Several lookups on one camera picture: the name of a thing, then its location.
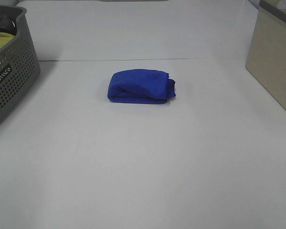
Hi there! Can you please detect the blue towel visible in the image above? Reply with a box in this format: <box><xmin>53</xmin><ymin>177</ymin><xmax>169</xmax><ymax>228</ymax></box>
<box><xmin>107</xmin><ymin>69</ymin><xmax>176</xmax><ymax>104</ymax></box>

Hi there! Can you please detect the beige plastic bin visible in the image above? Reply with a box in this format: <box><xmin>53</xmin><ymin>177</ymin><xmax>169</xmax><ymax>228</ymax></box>
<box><xmin>245</xmin><ymin>0</ymin><xmax>286</xmax><ymax>110</ymax></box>

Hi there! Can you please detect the grey perforated plastic basket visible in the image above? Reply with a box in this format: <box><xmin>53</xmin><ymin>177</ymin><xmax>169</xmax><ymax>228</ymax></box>
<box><xmin>0</xmin><ymin>5</ymin><xmax>41</xmax><ymax>123</ymax></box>

